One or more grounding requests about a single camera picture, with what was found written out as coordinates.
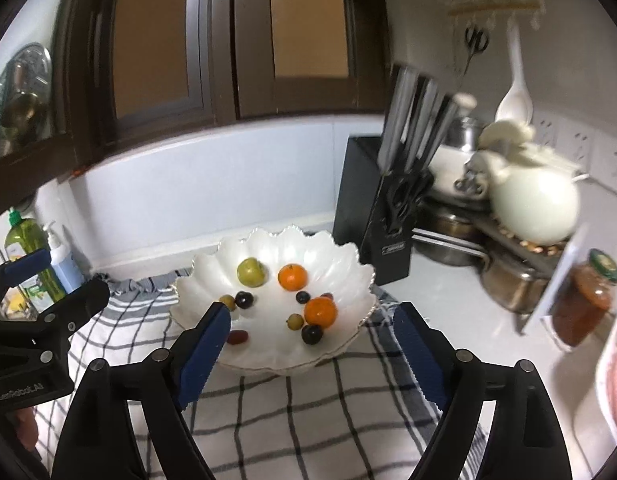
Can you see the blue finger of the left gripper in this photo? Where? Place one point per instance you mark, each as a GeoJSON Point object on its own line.
{"type": "Point", "coordinates": [14, 272]}

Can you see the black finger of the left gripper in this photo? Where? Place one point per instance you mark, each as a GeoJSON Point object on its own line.
{"type": "Point", "coordinates": [73, 311]}

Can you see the green dish soap bottle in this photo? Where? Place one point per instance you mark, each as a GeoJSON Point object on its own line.
{"type": "Point", "coordinates": [27, 240]}

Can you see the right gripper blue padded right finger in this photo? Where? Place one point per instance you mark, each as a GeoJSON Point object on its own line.
{"type": "Point", "coordinates": [525, 442]}

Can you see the brown window frame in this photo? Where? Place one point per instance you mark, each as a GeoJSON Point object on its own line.
{"type": "Point", "coordinates": [92, 78]}

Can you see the white ceramic pot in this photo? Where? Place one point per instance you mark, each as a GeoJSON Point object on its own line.
{"type": "Point", "coordinates": [534, 194]}

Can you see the white pot rack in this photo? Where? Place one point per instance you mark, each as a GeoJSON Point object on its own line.
{"type": "Point", "coordinates": [558, 278]}

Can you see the dark grape front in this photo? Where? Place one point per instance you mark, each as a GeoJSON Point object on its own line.
{"type": "Point", "coordinates": [302, 297]}

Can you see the white ladle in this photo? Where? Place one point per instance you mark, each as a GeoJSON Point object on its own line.
{"type": "Point", "coordinates": [516, 104]}

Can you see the black white checked cloth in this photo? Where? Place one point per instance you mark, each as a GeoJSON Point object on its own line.
{"type": "Point", "coordinates": [361, 415]}

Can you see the steel pan under rack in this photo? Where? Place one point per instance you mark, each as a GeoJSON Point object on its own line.
{"type": "Point", "coordinates": [446, 237]}

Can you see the orange tangerine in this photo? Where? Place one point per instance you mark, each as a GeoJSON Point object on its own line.
{"type": "Point", "coordinates": [321, 311]}
{"type": "Point", "coordinates": [292, 277]}

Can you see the green apple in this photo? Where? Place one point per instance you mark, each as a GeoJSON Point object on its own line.
{"type": "Point", "coordinates": [251, 273]}

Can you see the white plastic tub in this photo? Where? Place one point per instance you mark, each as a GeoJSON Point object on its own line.
{"type": "Point", "coordinates": [594, 428]}

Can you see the yellow sponge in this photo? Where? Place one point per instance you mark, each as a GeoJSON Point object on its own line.
{"type": "Point", "coordinates": [17, 308]}

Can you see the dark plum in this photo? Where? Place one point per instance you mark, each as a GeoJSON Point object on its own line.
{"type": "Point", "coordinates": [244, 300]}
{"type": "Point", "coordinates": [312, 334]}

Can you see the glass jar brown sauce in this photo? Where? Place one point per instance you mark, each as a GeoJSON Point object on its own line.
{"type": "Point", "coordinates": [588, 296]}

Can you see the wall power sockets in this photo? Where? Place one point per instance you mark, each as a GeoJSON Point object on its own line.
{"type": "Point", "coordinates": [594, 151]}

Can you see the yellow longan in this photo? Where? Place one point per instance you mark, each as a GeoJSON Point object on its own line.
{"type": "Point", "coordinates": [229, 302]}
{"type": "Point", "coordinates": [295, 322]}

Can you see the black knife block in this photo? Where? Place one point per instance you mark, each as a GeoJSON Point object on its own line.
{"type": "Point", "coordinates": [384, 177]}

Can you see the steel pot lower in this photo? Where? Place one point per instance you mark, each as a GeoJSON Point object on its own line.
{"type": "Point", "coordinates": [512, 283]}

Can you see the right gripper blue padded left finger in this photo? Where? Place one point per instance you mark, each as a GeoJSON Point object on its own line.
{"type": "Point", "coordinates": [98, 439]}

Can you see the white scalloped bowl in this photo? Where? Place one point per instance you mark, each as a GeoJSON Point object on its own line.
{"type": "Point", "coordinates": [272, 348]}

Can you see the hanging scissors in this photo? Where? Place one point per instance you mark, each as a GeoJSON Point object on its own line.
{"type": "Point", "coordinates": [476, 42]}

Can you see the white lidded steel pot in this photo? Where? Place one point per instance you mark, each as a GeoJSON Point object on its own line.
{"type": "Point", "coordinates": [460, 143]}

